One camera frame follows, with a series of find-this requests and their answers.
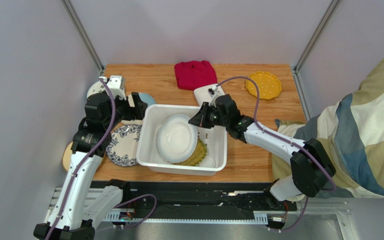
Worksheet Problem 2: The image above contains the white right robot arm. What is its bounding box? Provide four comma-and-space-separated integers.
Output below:
189, 94, 336, 202

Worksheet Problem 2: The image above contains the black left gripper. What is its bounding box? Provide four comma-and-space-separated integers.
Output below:
104, 92, 148, 131

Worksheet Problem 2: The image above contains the red folded cloth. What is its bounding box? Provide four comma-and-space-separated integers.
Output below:
174, 60, 218, 91

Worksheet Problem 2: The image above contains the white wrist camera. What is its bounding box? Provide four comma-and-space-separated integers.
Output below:
106, 75, 127, 100
208, 84, 225, 107

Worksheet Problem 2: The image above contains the white round plate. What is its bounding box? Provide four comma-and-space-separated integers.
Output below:
156, 114, 198, 164

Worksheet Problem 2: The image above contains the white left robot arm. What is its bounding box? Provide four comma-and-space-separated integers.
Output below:
33, 91, 148, 240

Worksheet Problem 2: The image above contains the white plate with red flowers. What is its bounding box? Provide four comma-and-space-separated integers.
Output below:
86, 81, 106, 98

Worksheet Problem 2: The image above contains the woven bamboo tray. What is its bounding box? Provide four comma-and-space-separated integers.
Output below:
174, 138, 208, 167

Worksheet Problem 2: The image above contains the aluminium frame post right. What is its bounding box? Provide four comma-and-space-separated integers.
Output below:
293, 0, 342, 74

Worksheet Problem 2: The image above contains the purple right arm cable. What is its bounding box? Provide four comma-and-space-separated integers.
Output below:
215, 76, 338, 232

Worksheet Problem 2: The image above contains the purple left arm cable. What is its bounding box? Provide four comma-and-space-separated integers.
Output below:
43, 78, 117, 240

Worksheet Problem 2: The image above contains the blue floral plate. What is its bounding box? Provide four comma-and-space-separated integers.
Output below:
106, 124, 142, 167

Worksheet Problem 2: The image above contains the yellow polka dot plate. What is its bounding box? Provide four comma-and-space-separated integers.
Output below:
245, 71, 282, 100

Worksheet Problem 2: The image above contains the light blue plate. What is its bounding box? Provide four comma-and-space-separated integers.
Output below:
121, 92, 156, 125

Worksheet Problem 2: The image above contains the patterned quilt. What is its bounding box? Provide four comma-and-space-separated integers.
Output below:
275, 58, 384, 199

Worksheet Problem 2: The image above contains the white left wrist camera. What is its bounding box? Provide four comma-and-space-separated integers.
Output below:
106, 75, 127, 100

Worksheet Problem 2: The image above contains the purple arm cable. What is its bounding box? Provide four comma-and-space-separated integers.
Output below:
43, 78, 117, 240
215, 76, 338, 232

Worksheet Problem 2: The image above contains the aluminium frame post left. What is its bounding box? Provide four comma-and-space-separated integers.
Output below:
60, 0, 105, 75

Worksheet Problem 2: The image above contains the aluminium frame post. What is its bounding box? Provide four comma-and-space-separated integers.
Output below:
293, 0, 342, 74
60, 0, 105, 75

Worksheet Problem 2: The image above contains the white plastic bin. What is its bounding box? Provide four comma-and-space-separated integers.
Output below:
136, 104, 228, 176

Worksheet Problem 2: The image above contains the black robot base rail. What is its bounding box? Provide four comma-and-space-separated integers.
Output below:
90, 179, 298, 220

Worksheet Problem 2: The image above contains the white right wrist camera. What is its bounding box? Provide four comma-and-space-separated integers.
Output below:
208, 84, 225, 107

